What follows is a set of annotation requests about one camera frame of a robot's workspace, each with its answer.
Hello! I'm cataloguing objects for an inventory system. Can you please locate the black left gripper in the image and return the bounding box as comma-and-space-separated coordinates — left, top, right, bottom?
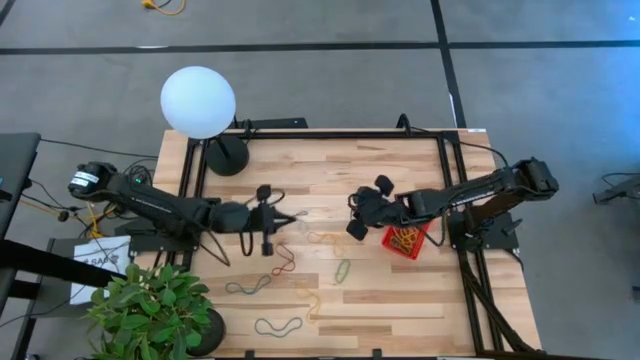
249, 183, 308, 258

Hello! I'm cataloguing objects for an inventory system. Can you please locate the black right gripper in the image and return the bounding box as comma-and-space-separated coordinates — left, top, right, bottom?
346, 174, 409, 242

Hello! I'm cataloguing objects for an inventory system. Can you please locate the red plastic mesh bin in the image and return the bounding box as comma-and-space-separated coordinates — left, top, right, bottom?
381, 222, 432, 261

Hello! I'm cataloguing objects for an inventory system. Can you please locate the yellow rubber band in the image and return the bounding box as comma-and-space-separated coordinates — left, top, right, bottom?
389, 227, 419, 251
293, 287, 322, 324
306, 231, 346, 258
394, 227, 422, 250

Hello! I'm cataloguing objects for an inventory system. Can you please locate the red rubber band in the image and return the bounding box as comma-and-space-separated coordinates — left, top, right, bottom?
272, 243, 297, 277

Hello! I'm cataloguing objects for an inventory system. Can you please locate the black power strip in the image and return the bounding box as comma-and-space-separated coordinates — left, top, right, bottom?
234, 117, 310, 130

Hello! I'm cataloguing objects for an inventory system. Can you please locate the white globe lamp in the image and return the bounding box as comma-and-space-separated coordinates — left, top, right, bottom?
159, 65, 250, 177

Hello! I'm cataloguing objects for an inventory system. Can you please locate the green potted plant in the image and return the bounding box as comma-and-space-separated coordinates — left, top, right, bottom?
82, 263, 227, 360

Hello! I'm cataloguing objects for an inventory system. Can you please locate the white paper sheet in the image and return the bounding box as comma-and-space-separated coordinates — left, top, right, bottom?
69, 235, 132, 306

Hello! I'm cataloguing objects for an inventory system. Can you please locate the black floor stand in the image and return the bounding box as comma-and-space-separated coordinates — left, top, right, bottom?
587, 170, 640, 242

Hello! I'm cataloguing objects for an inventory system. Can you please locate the black beam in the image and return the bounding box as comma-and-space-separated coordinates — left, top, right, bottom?
0, 238, 115, 290

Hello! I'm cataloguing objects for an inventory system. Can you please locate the dark grey desk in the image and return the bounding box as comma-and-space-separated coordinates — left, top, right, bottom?
0, 132, 42, 241

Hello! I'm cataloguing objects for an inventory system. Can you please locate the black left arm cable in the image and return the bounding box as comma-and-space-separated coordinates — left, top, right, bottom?
199, 188, 287, 267

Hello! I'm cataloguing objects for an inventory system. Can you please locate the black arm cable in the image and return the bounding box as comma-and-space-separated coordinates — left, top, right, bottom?
428, 139, 512, 250
199, 188, 287, 267

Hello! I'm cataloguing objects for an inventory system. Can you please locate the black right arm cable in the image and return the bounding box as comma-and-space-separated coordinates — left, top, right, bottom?
428, 139, 512, 250

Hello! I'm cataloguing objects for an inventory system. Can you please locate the black aluminium table frame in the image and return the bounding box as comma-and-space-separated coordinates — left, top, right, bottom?
178, 128, 544, 360

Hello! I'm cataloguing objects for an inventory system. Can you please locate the yellow cable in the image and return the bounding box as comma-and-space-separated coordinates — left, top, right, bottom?
84, 202, 109, 240

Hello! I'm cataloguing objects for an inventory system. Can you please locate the yellow extension cord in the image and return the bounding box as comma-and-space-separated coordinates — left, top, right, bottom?
141, 0, 187, 16

